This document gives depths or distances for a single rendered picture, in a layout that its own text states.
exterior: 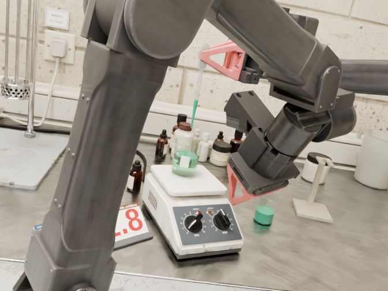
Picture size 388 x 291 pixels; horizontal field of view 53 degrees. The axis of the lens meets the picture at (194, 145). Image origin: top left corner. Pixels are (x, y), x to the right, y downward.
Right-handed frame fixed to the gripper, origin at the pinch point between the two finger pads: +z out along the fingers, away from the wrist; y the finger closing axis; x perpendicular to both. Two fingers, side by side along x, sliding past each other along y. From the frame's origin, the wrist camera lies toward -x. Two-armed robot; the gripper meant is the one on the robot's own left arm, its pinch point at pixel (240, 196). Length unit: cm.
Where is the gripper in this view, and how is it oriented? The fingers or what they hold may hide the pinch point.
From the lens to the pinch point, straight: 66.0
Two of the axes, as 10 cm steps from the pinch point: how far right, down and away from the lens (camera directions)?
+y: -8.2, 1.8, -5.5
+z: -3.4, 6.3, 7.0
